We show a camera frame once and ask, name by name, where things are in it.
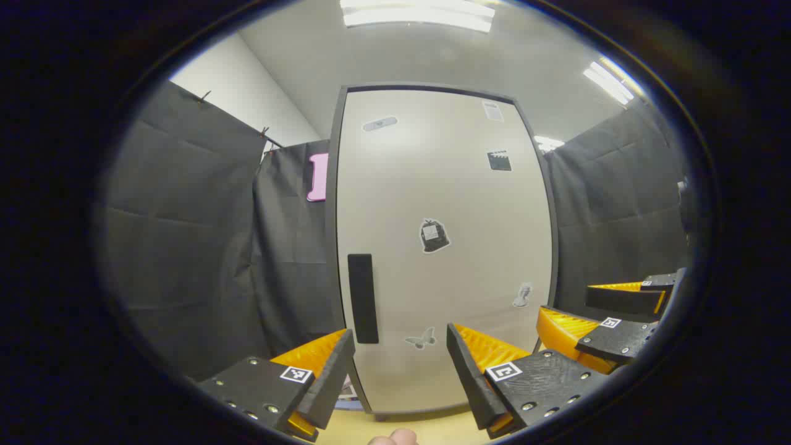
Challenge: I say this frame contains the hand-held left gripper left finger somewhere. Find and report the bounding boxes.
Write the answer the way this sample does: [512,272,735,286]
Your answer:
[197,329,357,443]

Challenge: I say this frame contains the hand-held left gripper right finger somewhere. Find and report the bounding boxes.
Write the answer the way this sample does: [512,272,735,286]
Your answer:
[446,322,609,440]

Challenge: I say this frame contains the dark grey cabinet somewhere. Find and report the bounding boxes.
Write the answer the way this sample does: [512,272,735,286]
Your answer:
[326,83,560,416]

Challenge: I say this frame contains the black backdrop cloth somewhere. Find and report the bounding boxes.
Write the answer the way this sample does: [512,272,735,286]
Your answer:
[102,80,696,381]

